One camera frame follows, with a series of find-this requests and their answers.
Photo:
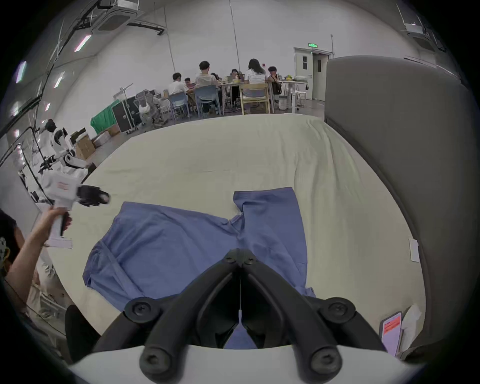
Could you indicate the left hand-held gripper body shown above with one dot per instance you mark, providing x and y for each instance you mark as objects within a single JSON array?
[{"x": 62, "y": 195}]

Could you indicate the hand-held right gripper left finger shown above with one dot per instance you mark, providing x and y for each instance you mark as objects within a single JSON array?
[{"x": 176, "y": 318}]

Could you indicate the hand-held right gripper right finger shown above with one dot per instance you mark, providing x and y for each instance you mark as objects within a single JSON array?
[{"x": 300, "y": 318}]

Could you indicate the blue shirt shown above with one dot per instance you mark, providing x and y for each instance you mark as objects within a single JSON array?
[{"x": 180, "y": 243}]

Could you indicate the person's left forearm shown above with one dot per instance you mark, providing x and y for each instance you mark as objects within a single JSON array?
[{"x": 28, "y": 255}]

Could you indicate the person's left hand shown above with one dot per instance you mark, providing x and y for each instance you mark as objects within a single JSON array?
[{"x": 62, "y": 217}]

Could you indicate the white humanoid robot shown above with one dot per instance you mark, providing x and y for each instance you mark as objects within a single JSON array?
[{"x": 62, "y": 146}]

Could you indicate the cardboard carton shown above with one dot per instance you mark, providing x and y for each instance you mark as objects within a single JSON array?
[{"x": 85, "y": 146}]

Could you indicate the green cloth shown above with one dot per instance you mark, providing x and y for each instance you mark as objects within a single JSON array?
[{"x": 103, "y": 120}]

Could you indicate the smartphone with lit screen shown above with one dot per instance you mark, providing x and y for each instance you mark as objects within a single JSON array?
[{"x": 390, "y": 332}]

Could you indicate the person's legs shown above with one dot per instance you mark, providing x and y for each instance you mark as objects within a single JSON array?
[{"x": 80, "y": 333}]

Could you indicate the person's body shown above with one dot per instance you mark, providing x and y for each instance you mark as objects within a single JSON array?
[{"x": 47, "y": 296}]

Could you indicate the black flight case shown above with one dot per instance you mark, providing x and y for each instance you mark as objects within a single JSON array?
[{"x": 126, "y": 114}]

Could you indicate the white crumpled bag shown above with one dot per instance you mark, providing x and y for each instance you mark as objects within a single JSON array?
[{"x": 410, "y": 322}]

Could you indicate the grey office chair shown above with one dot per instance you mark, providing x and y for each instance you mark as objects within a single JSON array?
[{"x": 147, "y": 107}]

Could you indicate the small white card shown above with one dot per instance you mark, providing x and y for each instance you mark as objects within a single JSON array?
[{"x": 414, "y": 250}]

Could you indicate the blue plastic chair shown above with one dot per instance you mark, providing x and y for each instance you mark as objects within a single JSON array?
[
  {"x": 207, "y": 98},
  {"x": 179, "y": 105}
]

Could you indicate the bed with beige sheet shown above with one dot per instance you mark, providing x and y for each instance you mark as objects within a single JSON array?
[{"x": 232, "y": 157}]

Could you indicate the group of people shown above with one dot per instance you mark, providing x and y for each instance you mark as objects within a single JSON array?
[{"x": 232, "y": 77}]

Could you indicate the grey padded headboard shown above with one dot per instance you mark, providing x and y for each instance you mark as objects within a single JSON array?
[{"x": 397, "y": 135}]

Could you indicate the pale wooden chair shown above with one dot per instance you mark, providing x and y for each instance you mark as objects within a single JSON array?
[{"x": 255, "y": 98}]

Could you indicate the white table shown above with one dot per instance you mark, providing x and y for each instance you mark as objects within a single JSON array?
[{"x": 292, "y": 92}]

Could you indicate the double door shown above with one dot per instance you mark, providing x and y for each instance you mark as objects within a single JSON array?
[{"x": 313, "y": 73}]

